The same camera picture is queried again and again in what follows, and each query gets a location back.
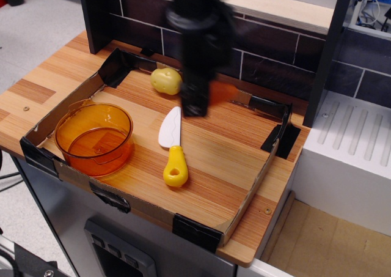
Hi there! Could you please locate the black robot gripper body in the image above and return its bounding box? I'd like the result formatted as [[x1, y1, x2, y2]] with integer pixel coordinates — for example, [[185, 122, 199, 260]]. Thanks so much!
[[166, 7, 235, 87]]

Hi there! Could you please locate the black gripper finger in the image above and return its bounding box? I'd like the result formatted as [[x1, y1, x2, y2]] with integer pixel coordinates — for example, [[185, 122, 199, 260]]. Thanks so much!
[[180, 83, 209, 117]]

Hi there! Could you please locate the orange plastic toy carrot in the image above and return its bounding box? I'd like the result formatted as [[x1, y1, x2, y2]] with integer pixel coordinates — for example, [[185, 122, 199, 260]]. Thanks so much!
[[208, 81, 238, 106]]

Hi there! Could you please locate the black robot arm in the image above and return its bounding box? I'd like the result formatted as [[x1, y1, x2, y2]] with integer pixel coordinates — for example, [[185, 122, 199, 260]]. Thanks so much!
[[166, 0, 235, 117]]

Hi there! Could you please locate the cardboard fence with black tape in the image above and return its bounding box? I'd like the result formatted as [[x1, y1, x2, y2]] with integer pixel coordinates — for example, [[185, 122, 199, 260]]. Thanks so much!
[[20, 49, 298, 253]]

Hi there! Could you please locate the orange transparent plastic pot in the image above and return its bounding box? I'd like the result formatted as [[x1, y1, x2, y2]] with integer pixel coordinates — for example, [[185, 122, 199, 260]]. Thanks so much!
[[54, 99, 134, 178]]

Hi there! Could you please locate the yellow plastic toy potato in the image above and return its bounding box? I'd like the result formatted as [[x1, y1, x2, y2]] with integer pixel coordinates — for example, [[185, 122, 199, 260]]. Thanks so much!
[[150, 68, 182, 95]]

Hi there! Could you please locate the white toy sink drainboard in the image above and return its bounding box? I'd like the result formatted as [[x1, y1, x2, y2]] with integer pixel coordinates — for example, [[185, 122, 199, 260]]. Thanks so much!
[[292, 92, 390, 235]]

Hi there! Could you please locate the grey toy oven panel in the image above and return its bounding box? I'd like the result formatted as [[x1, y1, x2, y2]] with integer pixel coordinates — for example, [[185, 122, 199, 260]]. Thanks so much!
[[84, 220, 158, 277]]

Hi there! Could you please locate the toy knife yellow handle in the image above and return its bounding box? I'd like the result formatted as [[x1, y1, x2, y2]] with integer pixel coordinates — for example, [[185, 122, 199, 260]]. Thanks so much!
[[158, 106, 189, 187]]

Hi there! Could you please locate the dark grey shelf post left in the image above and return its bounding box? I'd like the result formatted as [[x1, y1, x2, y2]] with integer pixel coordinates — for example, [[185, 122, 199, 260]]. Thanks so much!
[[81, 0, 121, 54]]

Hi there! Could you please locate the dark grey shelf post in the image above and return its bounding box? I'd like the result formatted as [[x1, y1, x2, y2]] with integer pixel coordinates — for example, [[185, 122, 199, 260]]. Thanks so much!
[[81, 0, 121, 54], [303, 0, 350, 128]]

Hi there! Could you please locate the dark grey shelf post right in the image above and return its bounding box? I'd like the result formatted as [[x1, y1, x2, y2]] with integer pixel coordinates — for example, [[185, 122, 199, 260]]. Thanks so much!
[[303, 0, 350, 128]]

